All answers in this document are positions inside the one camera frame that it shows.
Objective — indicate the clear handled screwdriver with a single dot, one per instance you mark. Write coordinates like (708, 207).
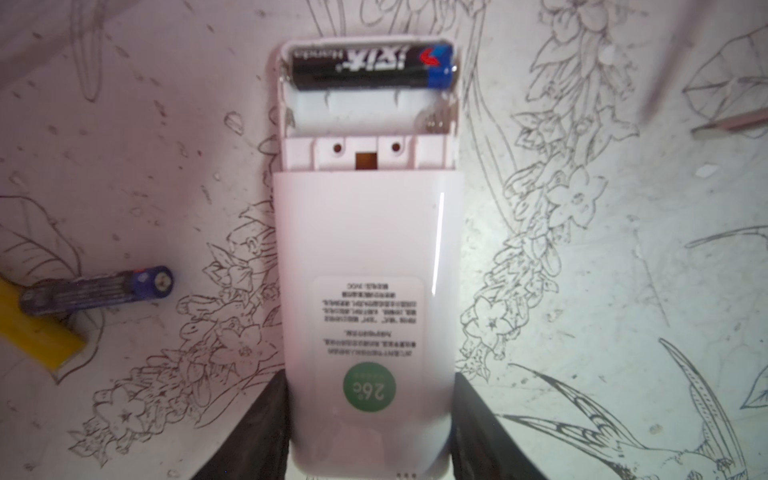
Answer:
(738, 124)

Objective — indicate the black blue battery in remote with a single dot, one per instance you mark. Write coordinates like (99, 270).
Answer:
(406, 65)

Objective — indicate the small white remote control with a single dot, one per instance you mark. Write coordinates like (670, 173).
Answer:
(368, 207)

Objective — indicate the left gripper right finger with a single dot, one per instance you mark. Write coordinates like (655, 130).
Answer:
(480, 447)

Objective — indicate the black blue battery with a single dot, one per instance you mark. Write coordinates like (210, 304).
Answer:
(406, 65)
(53, 297)

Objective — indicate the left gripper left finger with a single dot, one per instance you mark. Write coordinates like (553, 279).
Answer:
(258, 447)

